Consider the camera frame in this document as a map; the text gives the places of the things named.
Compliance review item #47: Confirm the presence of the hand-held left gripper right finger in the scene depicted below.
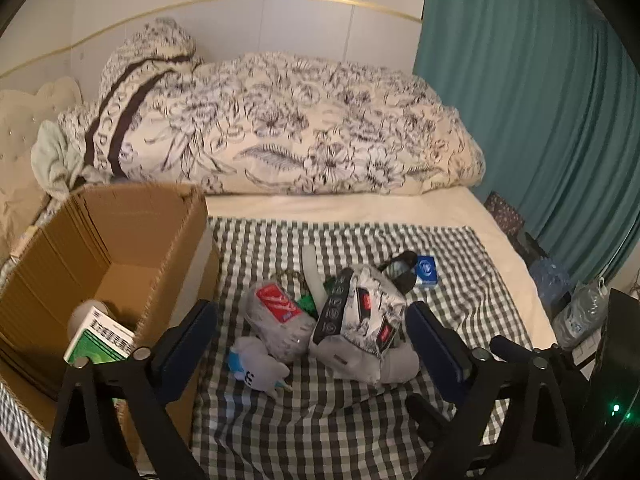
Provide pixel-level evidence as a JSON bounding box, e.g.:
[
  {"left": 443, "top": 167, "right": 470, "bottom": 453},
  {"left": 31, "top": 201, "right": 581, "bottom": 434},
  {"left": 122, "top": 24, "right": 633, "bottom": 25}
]
[{"left": 407, "top": 301, "right": 576, "bottom": 480}]

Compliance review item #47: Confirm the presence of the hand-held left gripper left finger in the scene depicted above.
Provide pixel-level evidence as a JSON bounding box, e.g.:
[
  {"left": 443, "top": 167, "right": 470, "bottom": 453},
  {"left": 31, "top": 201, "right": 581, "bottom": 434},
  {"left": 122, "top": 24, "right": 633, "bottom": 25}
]
[{"left": 45, "top": 300, "right": 218, "bottom": 480}]

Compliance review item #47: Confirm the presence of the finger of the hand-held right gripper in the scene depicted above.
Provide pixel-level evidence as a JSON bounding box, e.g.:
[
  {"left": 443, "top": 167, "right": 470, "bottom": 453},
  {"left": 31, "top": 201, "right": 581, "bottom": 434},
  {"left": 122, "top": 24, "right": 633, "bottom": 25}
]
[
  {"left": 406, "top": 394, "right": 457, "bottom": 442},
  {"left": 490, "top": 335, "right": 535, "bottom": 362}
]

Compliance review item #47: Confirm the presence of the grey cloth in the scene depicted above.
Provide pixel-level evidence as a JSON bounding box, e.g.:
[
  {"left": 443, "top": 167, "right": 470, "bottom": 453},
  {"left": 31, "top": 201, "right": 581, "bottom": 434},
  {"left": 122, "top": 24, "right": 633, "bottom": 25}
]
[{"left": 330, "top": 337, "right": 420, "bottom": 387}]

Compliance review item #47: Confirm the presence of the blue tissue pack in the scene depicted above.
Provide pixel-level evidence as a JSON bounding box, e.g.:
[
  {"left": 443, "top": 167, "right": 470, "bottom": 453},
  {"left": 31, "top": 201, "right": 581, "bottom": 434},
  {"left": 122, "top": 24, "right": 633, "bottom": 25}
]
[{"left": 412, "top": 255, "right": 440, "bottom": 288}]

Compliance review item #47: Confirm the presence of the grey patterned packet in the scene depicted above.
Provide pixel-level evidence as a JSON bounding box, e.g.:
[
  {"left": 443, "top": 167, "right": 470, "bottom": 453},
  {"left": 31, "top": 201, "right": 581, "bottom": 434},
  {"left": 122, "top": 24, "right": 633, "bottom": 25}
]
[{"left": 308, "top": 266, "right": 408, "bottom": 386}]

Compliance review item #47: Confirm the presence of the grey sock pack red label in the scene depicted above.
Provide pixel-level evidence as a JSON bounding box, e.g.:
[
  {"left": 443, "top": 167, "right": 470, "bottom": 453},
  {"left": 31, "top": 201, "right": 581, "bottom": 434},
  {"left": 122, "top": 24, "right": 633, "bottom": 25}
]
[{"left": 242, "top": 281, "right": 318, "bottom": 363}]

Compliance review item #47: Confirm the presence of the brown cardboard box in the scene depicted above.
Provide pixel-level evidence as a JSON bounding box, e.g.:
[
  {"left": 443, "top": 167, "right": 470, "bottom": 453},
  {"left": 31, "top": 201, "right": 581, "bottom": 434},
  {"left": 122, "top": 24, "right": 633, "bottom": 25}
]
[{"left": 0, "top": 183, "right": 221, "bottom": 461}]

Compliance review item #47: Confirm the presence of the clear water bottle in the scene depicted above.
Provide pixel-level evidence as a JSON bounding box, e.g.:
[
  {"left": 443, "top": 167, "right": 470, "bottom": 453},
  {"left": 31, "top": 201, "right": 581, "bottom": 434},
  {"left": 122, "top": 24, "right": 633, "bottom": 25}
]
[{"left": 554, "top": 280, "right": 612, "bottom": 351}]

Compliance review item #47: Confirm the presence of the green and white carton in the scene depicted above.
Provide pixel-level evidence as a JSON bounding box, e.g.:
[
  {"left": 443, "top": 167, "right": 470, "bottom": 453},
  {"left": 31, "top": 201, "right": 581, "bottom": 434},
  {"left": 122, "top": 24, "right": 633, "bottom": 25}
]
[{"left": 63, "top": 307, "right": 137, "bottom": 367}]

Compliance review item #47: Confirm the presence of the patterned gift bag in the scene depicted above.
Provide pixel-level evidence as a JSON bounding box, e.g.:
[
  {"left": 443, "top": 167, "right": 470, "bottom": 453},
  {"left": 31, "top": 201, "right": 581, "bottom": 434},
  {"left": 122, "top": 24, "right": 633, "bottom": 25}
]
[{"left": 484, "top": 191, "right": 526, "bottom": 238}]

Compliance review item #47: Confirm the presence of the mint green towel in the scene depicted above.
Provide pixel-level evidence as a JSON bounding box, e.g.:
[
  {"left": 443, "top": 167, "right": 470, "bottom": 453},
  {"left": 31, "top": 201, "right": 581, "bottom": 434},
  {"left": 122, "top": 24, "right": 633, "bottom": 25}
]
[{"left": 31, "top": 120, "right": 88, "bottom": 196}]

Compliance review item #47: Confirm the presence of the teal curtain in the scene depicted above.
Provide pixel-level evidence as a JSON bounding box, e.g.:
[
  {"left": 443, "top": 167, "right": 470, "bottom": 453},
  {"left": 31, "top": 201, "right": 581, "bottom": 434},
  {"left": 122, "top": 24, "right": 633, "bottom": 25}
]
[{"left": 412, "top": 0, "right": 640, "bottom": 306}]

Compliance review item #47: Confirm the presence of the floral print duvet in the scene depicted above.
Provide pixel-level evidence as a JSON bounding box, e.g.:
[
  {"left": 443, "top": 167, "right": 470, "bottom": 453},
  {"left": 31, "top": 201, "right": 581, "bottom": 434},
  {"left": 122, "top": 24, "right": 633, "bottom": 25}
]
[{"left": 57, "top": 52, "right": 487, "bottom": 197}]

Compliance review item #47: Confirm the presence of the floral pillow with dark stripes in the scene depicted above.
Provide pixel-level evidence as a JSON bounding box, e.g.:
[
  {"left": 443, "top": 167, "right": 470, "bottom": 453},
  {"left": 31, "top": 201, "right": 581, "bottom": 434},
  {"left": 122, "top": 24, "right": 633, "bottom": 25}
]
[{"left": 80, "top": 17, "right": 206, "bottom": 181}]

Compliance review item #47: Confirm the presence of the cream tufted headboard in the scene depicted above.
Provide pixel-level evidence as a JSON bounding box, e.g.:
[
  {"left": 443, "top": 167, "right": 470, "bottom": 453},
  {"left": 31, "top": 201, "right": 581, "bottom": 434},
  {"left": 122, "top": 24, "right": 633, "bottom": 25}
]
[{"left": 0, "top": 76, "right": 83, "bottom": 261}]

